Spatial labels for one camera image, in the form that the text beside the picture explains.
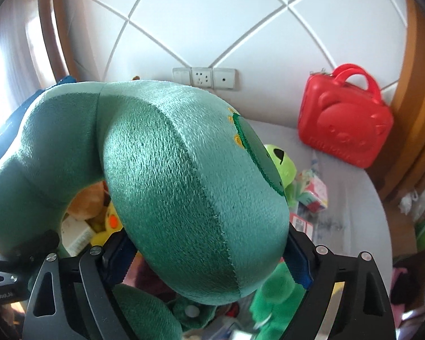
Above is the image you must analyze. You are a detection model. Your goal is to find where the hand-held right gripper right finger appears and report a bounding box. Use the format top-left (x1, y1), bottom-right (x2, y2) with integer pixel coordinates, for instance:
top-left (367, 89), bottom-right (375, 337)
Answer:
top-left (281, 232), bottom-right (394, 340)

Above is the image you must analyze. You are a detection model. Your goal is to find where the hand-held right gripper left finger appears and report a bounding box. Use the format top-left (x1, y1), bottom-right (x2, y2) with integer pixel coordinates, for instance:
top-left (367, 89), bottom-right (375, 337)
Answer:
top-left (23, 235), bottom-right (135, 340)

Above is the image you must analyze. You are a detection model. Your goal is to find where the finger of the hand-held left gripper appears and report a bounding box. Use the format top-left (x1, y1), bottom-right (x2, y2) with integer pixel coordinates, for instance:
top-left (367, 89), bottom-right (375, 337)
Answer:
top-left (7, 229), bottom-right (61, 266)

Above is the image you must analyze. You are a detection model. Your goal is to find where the green neck pillow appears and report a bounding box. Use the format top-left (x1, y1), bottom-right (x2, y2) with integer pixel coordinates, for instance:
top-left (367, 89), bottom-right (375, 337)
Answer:
top-left (0, 80), bottom-right (291, 307)

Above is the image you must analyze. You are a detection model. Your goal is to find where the blue plastic crate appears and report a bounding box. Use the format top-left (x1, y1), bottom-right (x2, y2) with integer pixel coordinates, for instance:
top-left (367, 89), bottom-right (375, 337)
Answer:
top-left (0, 74), bottom-right (77, 174)

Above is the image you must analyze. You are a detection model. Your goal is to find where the green plush toy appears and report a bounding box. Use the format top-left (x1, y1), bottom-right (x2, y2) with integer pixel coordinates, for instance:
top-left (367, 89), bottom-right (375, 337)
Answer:
top-left (111, 265), bottom-right (307, 340)

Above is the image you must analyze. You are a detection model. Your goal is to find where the red white packet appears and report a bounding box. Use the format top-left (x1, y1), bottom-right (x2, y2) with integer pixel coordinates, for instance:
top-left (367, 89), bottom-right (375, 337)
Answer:
top-left (288, 212), bottom-right (314, 236)

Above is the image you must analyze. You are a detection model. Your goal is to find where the yellow mouse plush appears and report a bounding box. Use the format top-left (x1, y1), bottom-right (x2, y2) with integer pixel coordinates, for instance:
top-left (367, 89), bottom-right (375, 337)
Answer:
top-left (90, 198), bottom-right (123, 247)

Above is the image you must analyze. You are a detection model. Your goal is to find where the brown plush toy with tag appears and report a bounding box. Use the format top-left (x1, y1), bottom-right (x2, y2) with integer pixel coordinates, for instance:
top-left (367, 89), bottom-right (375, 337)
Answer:
top-left (67, 180), bottom-right (107, 220)

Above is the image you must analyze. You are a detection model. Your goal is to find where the pink tissue pack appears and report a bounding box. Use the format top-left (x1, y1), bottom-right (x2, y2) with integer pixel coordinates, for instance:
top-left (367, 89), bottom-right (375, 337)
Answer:
top-left (294, 168), bottom-right (330, 213)

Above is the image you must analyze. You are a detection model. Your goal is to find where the lime green frog plush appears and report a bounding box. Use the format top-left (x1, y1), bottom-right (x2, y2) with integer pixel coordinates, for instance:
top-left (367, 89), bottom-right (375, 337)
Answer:
top-left (264, 144), bottom-right (298, 188)

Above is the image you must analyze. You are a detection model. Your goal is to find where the red toy suitcase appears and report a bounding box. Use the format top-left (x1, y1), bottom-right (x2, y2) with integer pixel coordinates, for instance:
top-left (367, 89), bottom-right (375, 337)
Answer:
top-left (297, 64), bottom-right (394, 169)

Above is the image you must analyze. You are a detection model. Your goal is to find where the pale curtain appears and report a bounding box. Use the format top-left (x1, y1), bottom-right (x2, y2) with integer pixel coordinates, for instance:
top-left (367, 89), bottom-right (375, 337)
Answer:
top-left (0, 10), bottom-right (57, 93)

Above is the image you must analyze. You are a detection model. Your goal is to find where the white power socket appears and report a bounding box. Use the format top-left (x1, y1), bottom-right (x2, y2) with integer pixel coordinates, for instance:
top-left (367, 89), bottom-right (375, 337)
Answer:
top-left (192, 67), bottom-right (213, 87)

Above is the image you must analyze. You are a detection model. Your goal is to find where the white wall switch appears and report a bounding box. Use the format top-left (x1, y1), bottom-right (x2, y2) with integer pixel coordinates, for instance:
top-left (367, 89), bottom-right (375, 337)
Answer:
top-left (172, 67), bottom-right (192, 84)

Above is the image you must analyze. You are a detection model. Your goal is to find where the white coaxial wall socket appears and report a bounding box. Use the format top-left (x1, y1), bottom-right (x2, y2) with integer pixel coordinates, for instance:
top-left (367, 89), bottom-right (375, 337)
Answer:
top-left (212, 68), bottom-right (236, 90)

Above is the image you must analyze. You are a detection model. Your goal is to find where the wooden wall trim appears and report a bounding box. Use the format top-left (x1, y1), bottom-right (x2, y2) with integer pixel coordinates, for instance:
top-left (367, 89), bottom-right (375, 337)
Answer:
top-left (37, 0), bottom-right (78, 78)
top-left (379, 0), bottom-right (425, 202)

